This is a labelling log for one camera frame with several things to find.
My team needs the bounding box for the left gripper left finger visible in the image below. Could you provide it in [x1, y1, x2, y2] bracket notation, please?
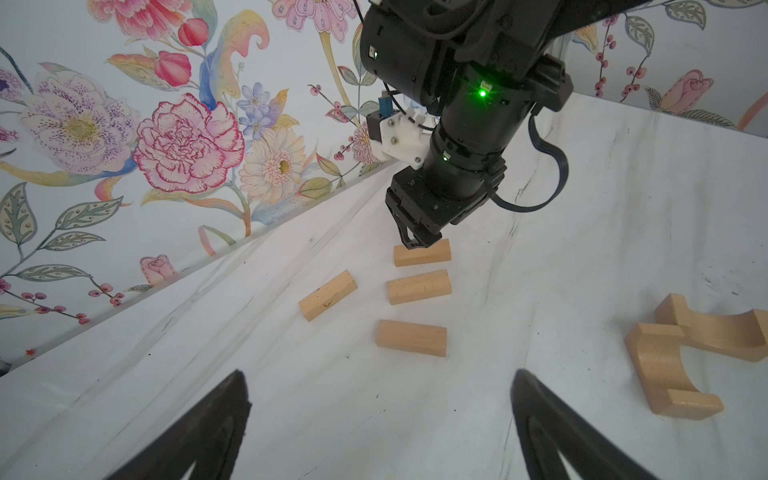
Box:
[110, 370, 251, 479]

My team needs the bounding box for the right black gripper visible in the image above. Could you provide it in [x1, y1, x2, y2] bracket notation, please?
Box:
[385, 161, 506, 249]

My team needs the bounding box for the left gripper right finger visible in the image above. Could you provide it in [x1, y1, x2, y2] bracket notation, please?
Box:
[510, 369, 654, 479]

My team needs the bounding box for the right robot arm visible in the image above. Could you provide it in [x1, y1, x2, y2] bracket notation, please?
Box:
[359, 1, 631, 249]

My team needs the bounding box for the wood arch block left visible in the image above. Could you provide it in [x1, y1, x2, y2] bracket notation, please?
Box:
[625, 323, 724, 420]

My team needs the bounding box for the wood arch block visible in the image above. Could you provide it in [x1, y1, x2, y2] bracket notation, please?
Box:
[654, 294, 767, 362]
[625, 323, 724, 420]

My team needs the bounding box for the wood arch block right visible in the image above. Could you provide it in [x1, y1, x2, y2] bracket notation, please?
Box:
[654, 294, 767, 362]

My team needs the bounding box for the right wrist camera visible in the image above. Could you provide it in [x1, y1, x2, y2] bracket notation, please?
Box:
[366, 91, 432, 170]

